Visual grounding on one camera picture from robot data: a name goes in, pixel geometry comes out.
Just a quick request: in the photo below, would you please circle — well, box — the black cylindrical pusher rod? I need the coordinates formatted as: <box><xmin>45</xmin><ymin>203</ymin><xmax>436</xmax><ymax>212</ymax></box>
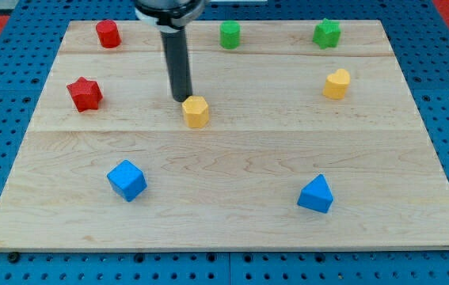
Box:
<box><xmin>161</xmin><ymin>28</ymin><xmax>192</xmax><ymax>102</ymax></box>

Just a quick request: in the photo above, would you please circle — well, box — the yellow hexagon block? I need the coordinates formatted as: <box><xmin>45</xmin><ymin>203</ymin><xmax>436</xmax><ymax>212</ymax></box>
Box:
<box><xmin>182</xmin><ymin>96</ymin><xmax>209</xmax><ymax>128</ymax></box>

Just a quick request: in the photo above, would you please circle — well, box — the yellow heart block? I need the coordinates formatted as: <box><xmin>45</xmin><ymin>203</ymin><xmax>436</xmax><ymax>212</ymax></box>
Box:
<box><xmin>322</xmin><ymin>69</ymin><xmax>351</xmax><ymax>100</ymax></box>

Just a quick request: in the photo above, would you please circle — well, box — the green star block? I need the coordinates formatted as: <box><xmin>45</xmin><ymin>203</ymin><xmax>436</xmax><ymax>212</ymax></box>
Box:
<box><xmin>312</xmin><ymin>18</ymin><xmax>341</xmax><ymax>49</ymax></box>

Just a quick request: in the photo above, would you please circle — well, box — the blue cube block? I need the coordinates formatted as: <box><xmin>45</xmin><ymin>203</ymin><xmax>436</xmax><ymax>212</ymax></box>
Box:
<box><xmin>107</xmin><ymin>160</ymin><xmax>147</xmax><ymax>202</ymax></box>

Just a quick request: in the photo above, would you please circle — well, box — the red cylinder block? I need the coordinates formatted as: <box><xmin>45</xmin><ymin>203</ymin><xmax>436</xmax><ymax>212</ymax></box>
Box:
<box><xmin>95</xmin><ymin>20</ymin><xmax>122</xmax><ymax>48</ymax></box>

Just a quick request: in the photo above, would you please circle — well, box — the green cylinder block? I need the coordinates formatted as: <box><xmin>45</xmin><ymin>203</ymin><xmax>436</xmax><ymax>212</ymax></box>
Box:
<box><xmin>219</xmin><ymin>21</ymin><xmax>241</xmax><ymax>49</ymax></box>

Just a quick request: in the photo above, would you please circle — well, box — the blue triangular prism block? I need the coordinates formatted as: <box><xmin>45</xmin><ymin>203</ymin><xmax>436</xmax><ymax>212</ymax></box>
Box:
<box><xmin>297</xmin><ymin>174</ymin><xmax>334</xmax><ymax>213</ymax></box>

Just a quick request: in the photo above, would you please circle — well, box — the wooden board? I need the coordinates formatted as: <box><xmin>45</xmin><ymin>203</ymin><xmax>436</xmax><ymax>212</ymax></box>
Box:
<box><xmin>0</xmin><ymin>20</ymin><xmax>449</xmax><ymax>253</ymax></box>

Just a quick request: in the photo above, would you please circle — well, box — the red star block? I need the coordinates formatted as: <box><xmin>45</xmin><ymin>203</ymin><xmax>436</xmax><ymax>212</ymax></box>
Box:
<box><xmin>67</xmin><ymin>77</ymin><xmax>103</xmax><ymax>112</ymax></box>

